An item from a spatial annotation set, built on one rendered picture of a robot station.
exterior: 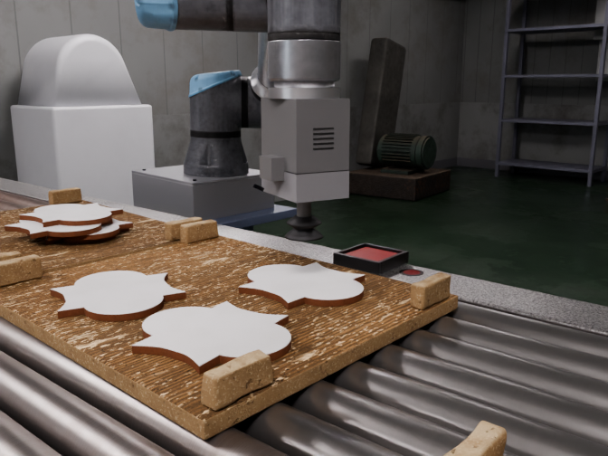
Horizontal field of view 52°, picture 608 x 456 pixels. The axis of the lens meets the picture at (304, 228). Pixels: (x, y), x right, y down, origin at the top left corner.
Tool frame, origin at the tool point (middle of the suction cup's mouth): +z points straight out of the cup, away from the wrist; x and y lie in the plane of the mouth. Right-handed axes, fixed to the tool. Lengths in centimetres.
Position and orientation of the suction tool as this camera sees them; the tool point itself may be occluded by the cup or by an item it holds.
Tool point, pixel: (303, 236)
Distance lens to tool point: 68.4
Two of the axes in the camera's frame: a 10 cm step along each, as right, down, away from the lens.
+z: 0.0, 9.7, 2.3
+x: 8.8, -1.1, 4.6
